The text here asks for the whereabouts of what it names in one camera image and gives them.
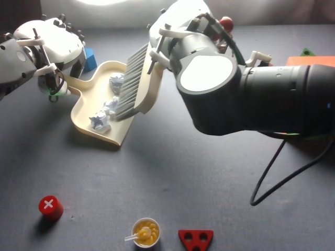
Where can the cream plastic dustpan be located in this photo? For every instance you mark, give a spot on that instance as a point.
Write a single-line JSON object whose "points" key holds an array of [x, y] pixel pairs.
{"points": [[89, 104]]}

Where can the white paper ball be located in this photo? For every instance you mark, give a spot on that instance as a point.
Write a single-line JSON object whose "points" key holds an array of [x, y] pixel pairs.
{"points": [[116, 82], [111, 105], [100, 123]]}

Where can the blue hexagonal block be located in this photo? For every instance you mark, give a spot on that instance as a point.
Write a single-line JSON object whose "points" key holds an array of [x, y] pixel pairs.
{"points": [[90, 61]]}

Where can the green triangle block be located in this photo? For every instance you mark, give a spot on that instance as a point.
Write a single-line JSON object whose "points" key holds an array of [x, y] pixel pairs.
{"points": [[306, 52]]}

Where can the red cylinder with white cross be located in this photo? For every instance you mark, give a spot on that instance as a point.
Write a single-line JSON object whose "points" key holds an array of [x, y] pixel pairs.
{"points": [[51, 209]]}

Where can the cream brush grey bristles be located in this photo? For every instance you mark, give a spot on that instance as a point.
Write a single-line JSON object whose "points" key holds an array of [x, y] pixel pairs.
{"points": [[131, 86]]}

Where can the red triangle block with holes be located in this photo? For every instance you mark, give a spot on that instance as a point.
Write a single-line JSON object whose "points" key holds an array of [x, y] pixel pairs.
{"points": [[195, 235]]}

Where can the grey table cloth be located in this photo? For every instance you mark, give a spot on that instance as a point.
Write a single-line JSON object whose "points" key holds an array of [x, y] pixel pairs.
{"points": [[167, 188]]}

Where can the small bowl of yellow food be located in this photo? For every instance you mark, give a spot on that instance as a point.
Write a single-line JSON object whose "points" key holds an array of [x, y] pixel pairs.
{"points": [[148, 235]]}

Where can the large orange block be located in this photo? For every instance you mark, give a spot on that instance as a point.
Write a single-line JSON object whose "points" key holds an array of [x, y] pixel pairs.
{"points": [[308, 60]]}

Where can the white backdrop sheet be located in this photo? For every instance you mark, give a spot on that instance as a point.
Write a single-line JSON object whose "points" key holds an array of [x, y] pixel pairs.
{"points": [[117, 13]]}

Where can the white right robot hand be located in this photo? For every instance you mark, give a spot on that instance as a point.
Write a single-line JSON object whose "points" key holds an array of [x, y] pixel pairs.
{"points": [[180, 13]]}

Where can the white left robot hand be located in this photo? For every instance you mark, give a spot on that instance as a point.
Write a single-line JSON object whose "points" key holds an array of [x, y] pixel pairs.
{"points": [[62, 39]]}

